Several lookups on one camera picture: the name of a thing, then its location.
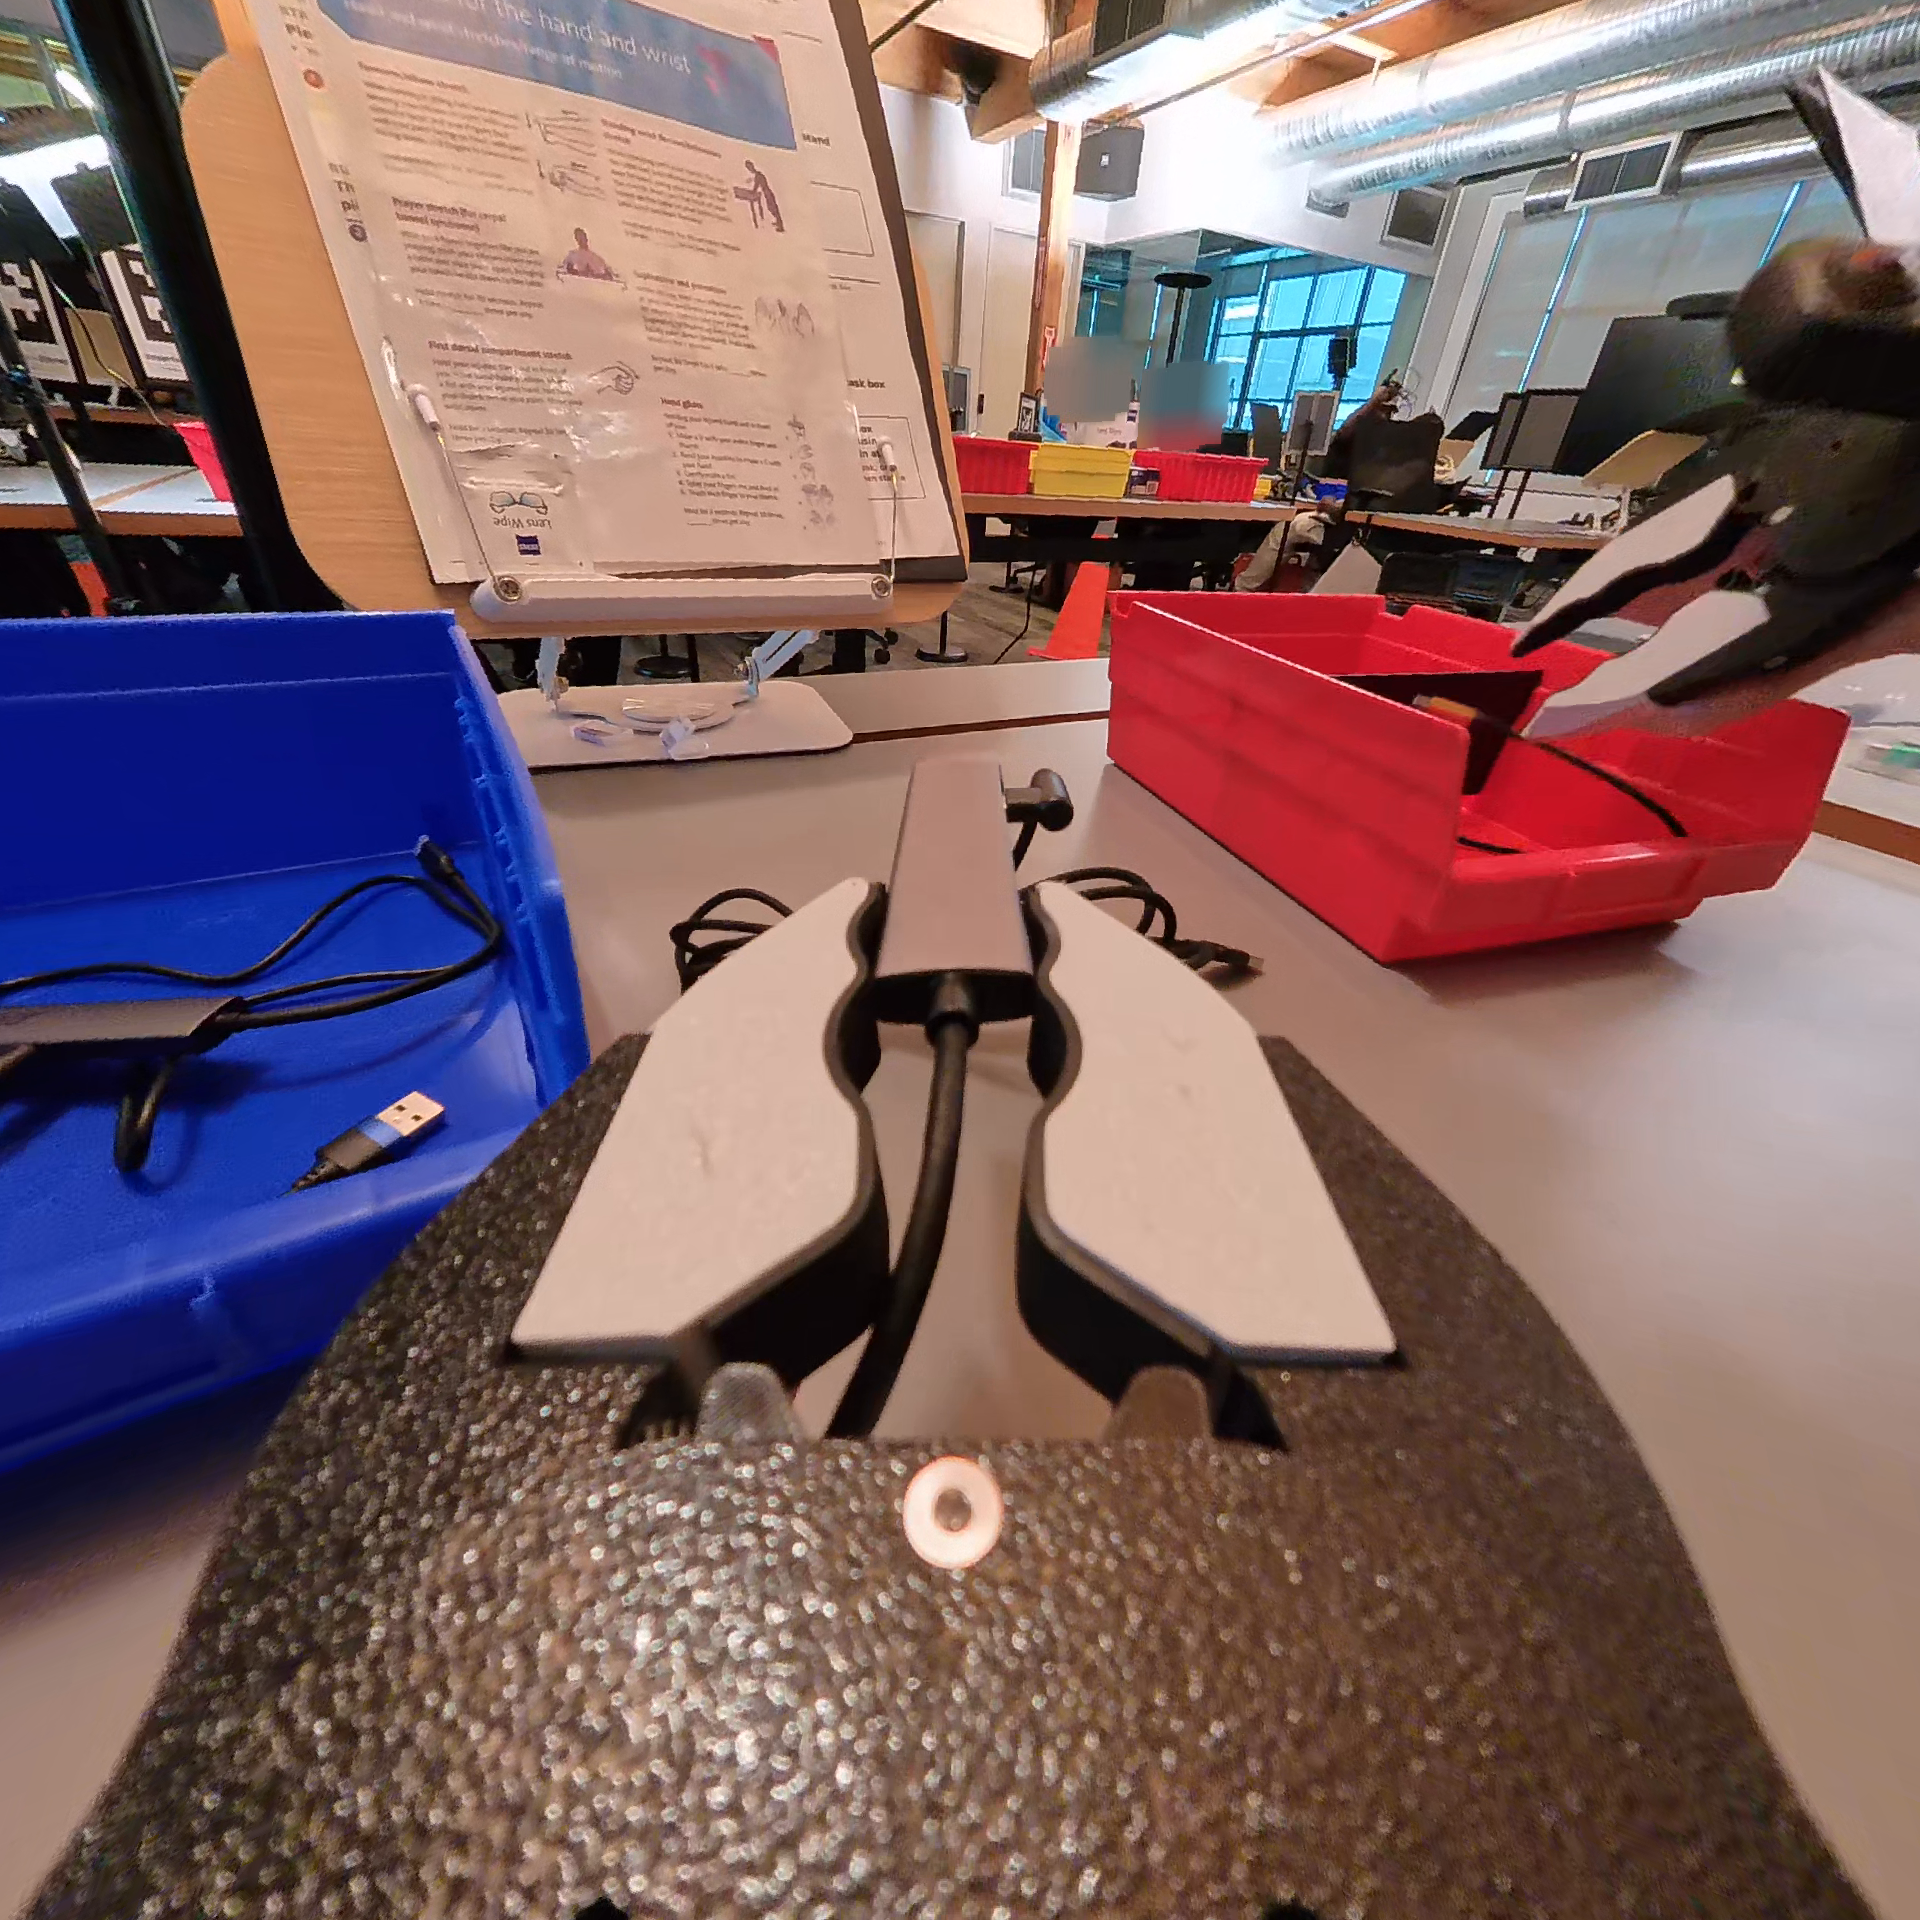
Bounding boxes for black monitor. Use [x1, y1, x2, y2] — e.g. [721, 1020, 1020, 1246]
[1557, 312, 1743, 481]

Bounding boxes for black braided cable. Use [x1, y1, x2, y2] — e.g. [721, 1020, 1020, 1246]
[668, 768, 1264, 994]

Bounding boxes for grey work desk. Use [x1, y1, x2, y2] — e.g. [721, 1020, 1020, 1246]
[0, 661, 1920, 1920]

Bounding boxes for silver air duct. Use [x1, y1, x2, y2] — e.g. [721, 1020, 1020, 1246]
[1036, 0, 1920, 204]

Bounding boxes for black pole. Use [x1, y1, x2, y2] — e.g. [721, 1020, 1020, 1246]
[59, 0, 324, 608]

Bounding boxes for laminated instruction sheets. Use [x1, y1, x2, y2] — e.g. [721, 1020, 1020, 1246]
[248, 0, 969, 587]

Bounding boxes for orange traffic cone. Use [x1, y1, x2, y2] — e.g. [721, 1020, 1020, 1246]
[1027, 562, 1120, 664]

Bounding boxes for blue plastic bin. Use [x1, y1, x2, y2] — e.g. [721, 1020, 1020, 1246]
[0, 608, 589, 1478]

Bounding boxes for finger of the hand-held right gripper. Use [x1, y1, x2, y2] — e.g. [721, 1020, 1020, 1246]
[1520, 589, 1785, 746]
[1508, 470, 1789, 659]

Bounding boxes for wide red bin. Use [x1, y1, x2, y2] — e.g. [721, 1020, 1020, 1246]
[1131, 448, 1268, 506]

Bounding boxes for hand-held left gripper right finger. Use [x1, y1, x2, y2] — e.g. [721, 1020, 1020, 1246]
[1017, 878, 1403, 1366]

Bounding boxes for red plastic bin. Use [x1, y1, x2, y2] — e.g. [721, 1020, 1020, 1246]
[1104, 589, 1855, 966]

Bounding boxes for grey USB hub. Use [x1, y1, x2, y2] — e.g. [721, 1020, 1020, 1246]
[823, 755, 1040, 1443]
[0, 837, 507, 1052]

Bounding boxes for fiducial marker board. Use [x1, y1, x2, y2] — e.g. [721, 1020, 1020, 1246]
[0, 180, 77, 384]
[53, 165, 189, 384]

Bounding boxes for lens wipe packet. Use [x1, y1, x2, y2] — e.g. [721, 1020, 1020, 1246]
[482, 478, 587, 576]

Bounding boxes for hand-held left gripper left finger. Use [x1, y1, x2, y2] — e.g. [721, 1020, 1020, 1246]
[511, 878, 889, 1366]

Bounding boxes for thin black cable copper plugs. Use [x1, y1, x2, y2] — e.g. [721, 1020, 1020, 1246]
[1401, 682, 1695, 860]

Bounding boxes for black cable blue silver plug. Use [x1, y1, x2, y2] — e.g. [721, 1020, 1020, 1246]
[113, 1050, 453, 1198]

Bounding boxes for wooden document stand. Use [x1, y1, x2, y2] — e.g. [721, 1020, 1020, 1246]
[180, 0, 977, 770]

